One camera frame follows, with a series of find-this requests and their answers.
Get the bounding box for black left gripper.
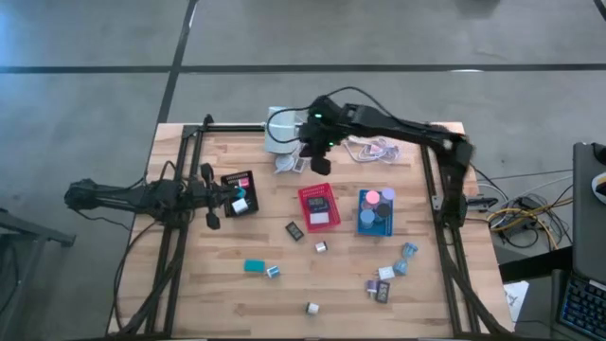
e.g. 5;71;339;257
187;162;241;231

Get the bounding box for white cylindrical lamp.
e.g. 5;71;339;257
263;106;302;155

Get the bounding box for pink hourglass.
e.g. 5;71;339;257
364;189;383;212

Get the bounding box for black plastic basket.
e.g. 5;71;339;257
221;170;259;218

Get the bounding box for red plastic basket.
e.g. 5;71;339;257
296;182;342;234

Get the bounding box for blue plastic basket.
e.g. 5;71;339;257
355;188;395;238

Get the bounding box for purple and white device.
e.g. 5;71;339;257
374;280;392;304

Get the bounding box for grey side table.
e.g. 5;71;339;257
0;207;77;341

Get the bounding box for white paper sheet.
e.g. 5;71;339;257
502;279;530;323

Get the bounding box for black operator desk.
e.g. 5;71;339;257
548;141;606;341

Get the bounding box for white orange desk object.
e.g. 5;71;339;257
591;170;606;206

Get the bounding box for backlit computer keyboard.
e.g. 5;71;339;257
558;277;606;340

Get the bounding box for thin white lamp cable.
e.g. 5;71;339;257
276;136;354;175

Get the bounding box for white round cable puck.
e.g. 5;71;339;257
275;154;295;175

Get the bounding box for coiled white cable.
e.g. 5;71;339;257
344;135;402;166

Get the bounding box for black aluminium rig frame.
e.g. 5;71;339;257
141;113;503;341

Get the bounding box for tangled floor cables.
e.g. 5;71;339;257
472;188;574;250

